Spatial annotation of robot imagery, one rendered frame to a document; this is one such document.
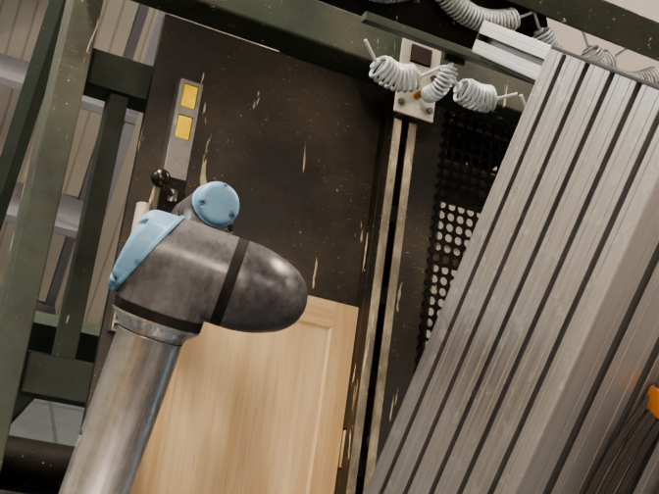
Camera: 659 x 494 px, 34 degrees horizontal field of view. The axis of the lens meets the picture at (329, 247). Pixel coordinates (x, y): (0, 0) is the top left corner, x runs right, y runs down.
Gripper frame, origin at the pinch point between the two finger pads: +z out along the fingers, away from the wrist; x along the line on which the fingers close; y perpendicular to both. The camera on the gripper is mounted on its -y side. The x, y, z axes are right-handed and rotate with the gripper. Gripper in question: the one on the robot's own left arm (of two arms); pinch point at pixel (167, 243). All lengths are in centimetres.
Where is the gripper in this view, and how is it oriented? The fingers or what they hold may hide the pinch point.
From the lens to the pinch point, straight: 208.7
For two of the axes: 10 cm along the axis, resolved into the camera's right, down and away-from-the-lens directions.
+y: -8.8, 1.0, -4.6
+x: 1.8, 9.8, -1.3
